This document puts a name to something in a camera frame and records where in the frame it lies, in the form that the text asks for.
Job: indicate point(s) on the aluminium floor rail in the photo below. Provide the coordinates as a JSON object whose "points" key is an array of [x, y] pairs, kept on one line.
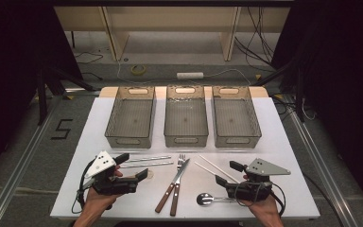
{"points": [[19, 170], [320, 167]]}

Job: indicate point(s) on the smoky clear plastic bin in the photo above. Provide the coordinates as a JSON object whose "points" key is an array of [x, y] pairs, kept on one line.
{"points": [[235, 121], [186, 121], [132, 119]]}

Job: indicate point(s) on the yellow tape roll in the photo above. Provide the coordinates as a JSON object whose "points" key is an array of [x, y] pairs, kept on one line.
{"points": [[133, 72]]}

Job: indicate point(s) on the light wooden desk frame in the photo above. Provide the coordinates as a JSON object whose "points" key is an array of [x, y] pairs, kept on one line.
{"points": [[170, 19]]}

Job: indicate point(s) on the black curtain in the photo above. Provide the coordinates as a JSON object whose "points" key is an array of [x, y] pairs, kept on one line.
{"points": [[12, 63], [343, 78]]}

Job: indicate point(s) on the person's left hand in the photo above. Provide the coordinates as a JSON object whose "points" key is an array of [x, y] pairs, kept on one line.
{"points": [[97, 201]]}

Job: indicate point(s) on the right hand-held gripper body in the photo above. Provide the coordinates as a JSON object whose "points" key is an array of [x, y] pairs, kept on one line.
{"points": [[258, 189]]}

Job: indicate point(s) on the metal spoon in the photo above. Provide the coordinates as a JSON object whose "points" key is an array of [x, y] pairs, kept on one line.
{"points": [[204, 199]]}

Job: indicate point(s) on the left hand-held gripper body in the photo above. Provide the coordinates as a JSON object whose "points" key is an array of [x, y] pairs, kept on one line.
{"points": [[102, 164]]}

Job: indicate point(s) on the black metal stand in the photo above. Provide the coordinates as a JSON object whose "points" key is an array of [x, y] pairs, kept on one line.
{"points": [[42, 101], [300, 101]]}

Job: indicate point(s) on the white power strip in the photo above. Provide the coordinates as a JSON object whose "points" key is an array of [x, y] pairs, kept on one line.
{"points": [[189, 75]]}

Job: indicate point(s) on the person's right hand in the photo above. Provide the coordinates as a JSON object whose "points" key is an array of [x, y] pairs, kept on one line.
{"points": [[264, 208]]}

